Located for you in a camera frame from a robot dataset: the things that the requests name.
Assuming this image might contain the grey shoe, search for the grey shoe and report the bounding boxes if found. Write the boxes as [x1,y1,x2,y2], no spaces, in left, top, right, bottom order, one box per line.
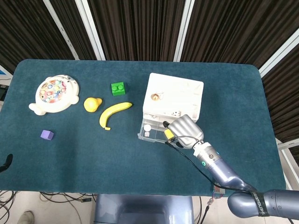
[18,210,35,224]

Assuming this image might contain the black velcro strap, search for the black velcro strap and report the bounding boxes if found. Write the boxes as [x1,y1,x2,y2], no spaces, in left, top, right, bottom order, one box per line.
[252,191,266,217]

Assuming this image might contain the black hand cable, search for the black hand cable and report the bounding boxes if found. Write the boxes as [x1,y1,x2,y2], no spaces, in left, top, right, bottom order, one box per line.
[164,136,257,194]

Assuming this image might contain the green building block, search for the green building block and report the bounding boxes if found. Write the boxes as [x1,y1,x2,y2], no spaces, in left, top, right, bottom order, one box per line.
[110,81,127,97]

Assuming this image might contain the yellow toy banana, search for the yellow toy banana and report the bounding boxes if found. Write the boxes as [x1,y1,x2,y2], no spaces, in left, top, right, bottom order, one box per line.
[99,102,133,131]

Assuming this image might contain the purple cube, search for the purple cube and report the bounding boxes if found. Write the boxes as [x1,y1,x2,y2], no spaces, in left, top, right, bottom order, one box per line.
[40,129,55,141]

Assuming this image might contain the white fishing game toy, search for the white fishing game toy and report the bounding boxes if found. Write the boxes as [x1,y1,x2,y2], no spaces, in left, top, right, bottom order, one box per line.
[28,74,80,115]

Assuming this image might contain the grey adapter box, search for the grey adapter box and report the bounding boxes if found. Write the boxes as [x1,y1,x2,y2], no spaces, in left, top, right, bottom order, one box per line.
[212,184,227,196]

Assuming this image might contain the white frame post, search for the white frame post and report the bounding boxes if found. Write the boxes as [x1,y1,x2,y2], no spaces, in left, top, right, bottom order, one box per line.
[174,0,196,62]
[43,0,80,60]
[258,29,299,77]
[74,0,106,61]

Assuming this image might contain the blue table cloth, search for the blue table cloth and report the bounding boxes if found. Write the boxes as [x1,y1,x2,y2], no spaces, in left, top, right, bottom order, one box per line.
[0,58,287,196]

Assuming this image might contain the dark brown pleated curtain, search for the dark brown pleated curtain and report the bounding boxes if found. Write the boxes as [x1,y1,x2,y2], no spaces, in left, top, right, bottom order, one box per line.
[0,0,299,143]

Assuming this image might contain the yellow toy pear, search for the yellow toy pear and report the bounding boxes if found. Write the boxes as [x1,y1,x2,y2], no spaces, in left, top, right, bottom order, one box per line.
[83,97,103,113]

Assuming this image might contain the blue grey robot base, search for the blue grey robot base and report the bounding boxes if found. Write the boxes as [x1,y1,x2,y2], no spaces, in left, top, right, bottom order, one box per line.
[93,194,194,224]

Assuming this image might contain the clear drawer with yellow block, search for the clear drawer with yellow block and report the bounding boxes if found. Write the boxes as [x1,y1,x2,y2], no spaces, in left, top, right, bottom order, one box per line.
[137,113,178,144]

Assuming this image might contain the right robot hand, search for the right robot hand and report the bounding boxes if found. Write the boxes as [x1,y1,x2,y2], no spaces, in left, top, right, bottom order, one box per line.
[163,114,204,149]

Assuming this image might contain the white plastic drawer cabinet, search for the white plastic drawer cabinet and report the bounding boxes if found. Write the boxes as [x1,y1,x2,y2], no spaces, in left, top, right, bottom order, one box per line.
[142,72,204,124]

